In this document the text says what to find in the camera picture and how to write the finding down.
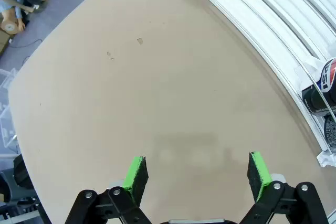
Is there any white can dispenser rack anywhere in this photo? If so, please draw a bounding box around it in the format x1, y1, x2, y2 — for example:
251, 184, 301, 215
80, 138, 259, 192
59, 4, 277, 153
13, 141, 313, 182
173, 0, 336, 168

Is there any black equipment box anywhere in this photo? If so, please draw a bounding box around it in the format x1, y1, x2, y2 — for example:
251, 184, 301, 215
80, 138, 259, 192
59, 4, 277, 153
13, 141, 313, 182
13, 154, 35, 189

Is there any kneeling mannequin in blue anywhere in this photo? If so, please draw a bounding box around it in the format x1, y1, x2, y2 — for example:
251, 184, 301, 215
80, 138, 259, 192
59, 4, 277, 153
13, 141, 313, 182
0, 0, 35, 35

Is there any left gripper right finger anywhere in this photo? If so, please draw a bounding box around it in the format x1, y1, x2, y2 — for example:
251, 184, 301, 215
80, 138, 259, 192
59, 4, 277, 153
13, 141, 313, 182
237, 151, 329, 224

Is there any clear plastic storage bin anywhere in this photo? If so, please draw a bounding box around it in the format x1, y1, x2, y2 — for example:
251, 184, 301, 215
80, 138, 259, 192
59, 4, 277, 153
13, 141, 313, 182
0, 68, 19, 104
0, 100, 20, 154

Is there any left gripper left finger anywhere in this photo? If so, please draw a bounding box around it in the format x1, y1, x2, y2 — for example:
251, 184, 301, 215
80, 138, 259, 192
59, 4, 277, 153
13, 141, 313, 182
65, 155, 155, 224

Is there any white metal frame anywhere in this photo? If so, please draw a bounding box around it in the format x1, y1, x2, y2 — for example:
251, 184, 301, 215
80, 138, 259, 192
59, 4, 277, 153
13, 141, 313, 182
0, 195, 44, 224

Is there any brown cardboard box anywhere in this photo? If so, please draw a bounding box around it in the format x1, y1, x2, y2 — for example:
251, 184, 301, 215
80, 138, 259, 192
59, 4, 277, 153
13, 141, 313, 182
0, 28, 13, 57

